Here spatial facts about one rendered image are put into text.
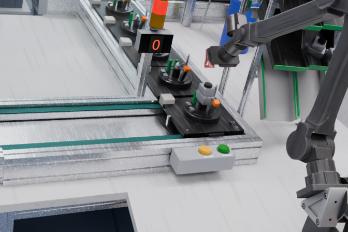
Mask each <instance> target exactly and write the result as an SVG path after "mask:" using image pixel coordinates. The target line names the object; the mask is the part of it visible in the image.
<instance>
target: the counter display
mask: <svg viewBox="0 0 348 232"><path fill-rule="evenodd" d="M151 36H164V40H163V44H162V49H161V52H148V50H149V45H150V40H151ZM173 36H174V35H172V34H141V37H140V43H139V48H138V53H170V50H171V45H172V41H173Z"/></svg>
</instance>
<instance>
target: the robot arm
mask: <svg viewBox="0 0 348 232"><path fill-rule="evenodd" d="M342 16H344V23H343V28H342V31H341V34H340V37H339V40H338V43H337V45H336V48H335V50H334V53H333V55H332V58H331V61H330V63H329V66H328V69H327V71H326V74H325V77H324V80H323V82H322V85H321V88H320V90H319V92H318V95H317V98H316V100H315V103H314V105H313V108H312V110H311V112H310V113H309V115H308V116H307V118H306V120H305V122H299V123H298V125H297V128H296V130H295V131H293V132H291V133H290V135H289V136H288V138H287V141H286V151H287V154H288V156H289V157H290V158H291V159H293V160H299V161H301V162H304V163H306V164H307V165H306V169H307V176H306V177H305V182H306V187H305V188H302V189H300V190H298V191H297V192H296V195H297V198H309V197H311V196H313V195H316V194H318V193H320V192H322V191H324V190H326V189H328V188H330V187H347V188H348V184H342V183H341V178H340V174H339V173H338V172H337V171H336V167H335V161H334V160H333V159H332V158H333V156H334V154H335V148H336V147H335V142H334V139H335V136H336V134H337V131H336V130H335V122H336V118H337V115H338V112H339V109H340V107H341V104H342V101H343V99H344V96H345V94H346V91H347V89H348V0H313V1H310V2H308V3H305V4H303V5H300V6H298V7H295V8H293V9H290V10H288V11H285V12H283V13H280V14H278V15H275V16H273V17H270V18H268V19H264V20H259V21H256V22H253V23H252V22H249V23H247V18H246V15H244V14H240V13H235V14H230V15H228V16H227V17H226V31H227V36H229V37H231V39H230V40H228V41H227V42H226V43H225V44H224V45H222V46H210V47H209V48H207V49H206V58H205V62H204V67H205V68H214V67H215V65H219V67H236V66H237V65H238V64H239V63H240V60H239V54H240V53H241V52H242V51H244V50H245V49H246V48H247V47H252V48H254V47H259V46H262V45H265V44H266V43H267V42H270V41H271V40H273V39H274V38H277V37H279V36H282V35H285V34H288V33H291V32H294V31H297V30H299V29H302V28H305V27H308V26H310V25H313V24H317V23H319V22H322V21H325V20H329V19H335V18H339V17H342ZM207 62H208V65H207ZM313 132H314V133H313Z"/></svg>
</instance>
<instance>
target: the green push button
mask: <svg viewBox="0 0 348 232"><path fill-rule="evenodd" d="M217 149H218V150H219V151H220V152H222V153H228V152H229V147H228V146H227V145H225V144H220V145H218V148H217Z"/></svg>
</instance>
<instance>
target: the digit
mask: <svg viewBox="0 0 348 232"><path fill-rule="evenodd" d="M163 40H164V36H151V40H150V45H149V50H148V52H161V49H162V44H163Z"/></svg>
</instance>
